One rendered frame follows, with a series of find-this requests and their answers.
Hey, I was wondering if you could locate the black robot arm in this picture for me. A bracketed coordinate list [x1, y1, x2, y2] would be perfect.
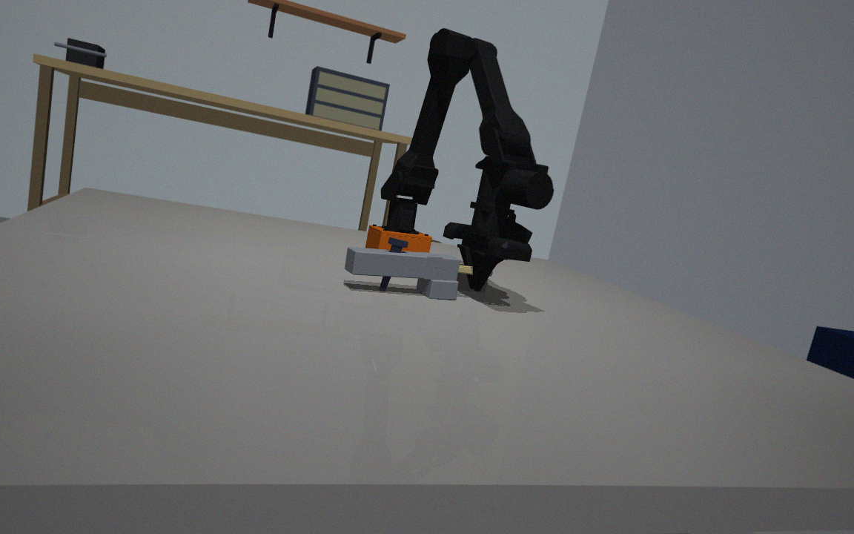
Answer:
[381, 28, 554, 234]

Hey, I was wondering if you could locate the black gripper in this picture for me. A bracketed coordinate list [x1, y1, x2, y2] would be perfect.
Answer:
[443, 197, 532, 291]

